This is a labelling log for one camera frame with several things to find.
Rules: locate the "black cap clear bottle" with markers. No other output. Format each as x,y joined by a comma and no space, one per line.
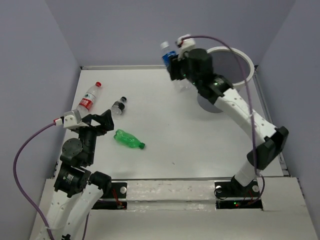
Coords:
118,107

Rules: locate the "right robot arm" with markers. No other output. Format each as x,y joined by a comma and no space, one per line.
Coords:
267,140

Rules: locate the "green plastic bottle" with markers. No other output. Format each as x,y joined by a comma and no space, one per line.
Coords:
128,140

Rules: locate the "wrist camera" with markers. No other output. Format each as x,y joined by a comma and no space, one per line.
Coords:
185,43
71,119

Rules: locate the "white round bin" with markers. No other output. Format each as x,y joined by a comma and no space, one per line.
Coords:
235,66

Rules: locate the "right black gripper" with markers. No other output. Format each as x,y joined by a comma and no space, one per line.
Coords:
174,68

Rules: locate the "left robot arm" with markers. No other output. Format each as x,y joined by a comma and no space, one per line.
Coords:
76,189

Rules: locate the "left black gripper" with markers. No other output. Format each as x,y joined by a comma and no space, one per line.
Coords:
106,119

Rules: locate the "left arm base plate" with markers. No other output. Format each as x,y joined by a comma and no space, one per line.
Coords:
114,199

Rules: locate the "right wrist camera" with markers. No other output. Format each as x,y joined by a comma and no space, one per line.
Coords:
185,43

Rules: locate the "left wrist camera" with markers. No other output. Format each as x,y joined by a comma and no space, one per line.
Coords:
71,119

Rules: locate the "blue label bottle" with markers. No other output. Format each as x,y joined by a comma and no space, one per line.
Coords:
167,52

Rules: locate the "red label water bottle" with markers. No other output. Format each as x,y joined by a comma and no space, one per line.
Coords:
90,97

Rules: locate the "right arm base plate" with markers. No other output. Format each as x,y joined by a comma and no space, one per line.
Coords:
229,198

